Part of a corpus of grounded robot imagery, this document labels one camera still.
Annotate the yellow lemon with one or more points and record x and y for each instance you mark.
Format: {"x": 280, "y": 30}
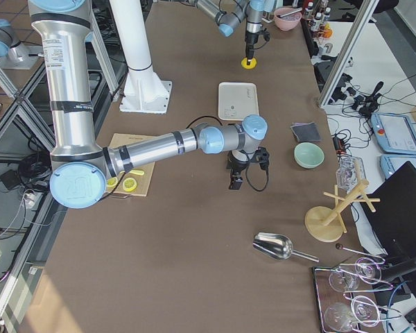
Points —
{"x": 251, "y": 66}

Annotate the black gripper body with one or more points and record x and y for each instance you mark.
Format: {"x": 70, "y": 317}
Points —
{"x": 236, "y": 168}
{"x": 250, "y": 39}

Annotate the wine glass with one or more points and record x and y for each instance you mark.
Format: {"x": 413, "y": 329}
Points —
{"x": 342, "y": 281}
{"x": 368, "y": 270}
{"x": 365, "y": 311}

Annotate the metal scoop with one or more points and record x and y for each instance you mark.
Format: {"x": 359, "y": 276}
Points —
{"x": 278, "y": 246}

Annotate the blue teach pendant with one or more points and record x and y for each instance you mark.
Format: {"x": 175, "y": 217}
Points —
{"x": 394, "y": 133}
{"x": 392, "y": 162}

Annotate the grey folded cloth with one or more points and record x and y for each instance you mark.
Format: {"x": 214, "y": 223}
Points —
{"x": 306, "y": 132}

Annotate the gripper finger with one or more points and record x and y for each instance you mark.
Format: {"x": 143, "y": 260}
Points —
{"x": 235, "y": 184}
{"x": 249, "y": 57}

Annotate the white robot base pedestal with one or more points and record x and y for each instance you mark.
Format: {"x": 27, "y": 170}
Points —
{"x": 144, "y": 91}

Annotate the clear glass container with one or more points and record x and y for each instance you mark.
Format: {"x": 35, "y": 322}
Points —
{"x": 349, "y": 172}

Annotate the lemon slice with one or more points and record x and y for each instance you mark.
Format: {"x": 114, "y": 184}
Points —
{"x": 112, "y": 183}
{"x": 129, "y": 184}

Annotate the pink bowl with ice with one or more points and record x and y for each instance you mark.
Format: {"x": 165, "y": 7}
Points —
{"x": 287, "y": 19}

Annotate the mint green bowl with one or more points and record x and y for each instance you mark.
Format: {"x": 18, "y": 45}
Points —
{"x": 308, "y": 155}

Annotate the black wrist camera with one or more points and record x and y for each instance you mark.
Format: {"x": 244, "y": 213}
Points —
{"x": 266, "y": 35}

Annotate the wooden mug tree stand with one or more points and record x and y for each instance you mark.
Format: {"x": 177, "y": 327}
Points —
{"x": 326, "y": 224}

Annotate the black monitor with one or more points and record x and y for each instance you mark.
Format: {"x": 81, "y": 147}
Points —
{"x": 394, "y": 222}

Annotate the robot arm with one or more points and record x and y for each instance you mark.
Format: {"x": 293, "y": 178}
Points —
{"x": 250, "y": 12}
{"x": 80, "y": 166}

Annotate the cream rabbit tray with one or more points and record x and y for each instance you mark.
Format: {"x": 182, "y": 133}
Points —
{"x": 237, "y": 100}

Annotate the black glass rack tray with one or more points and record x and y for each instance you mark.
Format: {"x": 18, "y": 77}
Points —
{"x": 334, "y": 308}

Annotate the aluminium frame post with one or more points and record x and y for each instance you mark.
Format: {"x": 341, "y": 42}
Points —
{"x": 361, "y": 20}

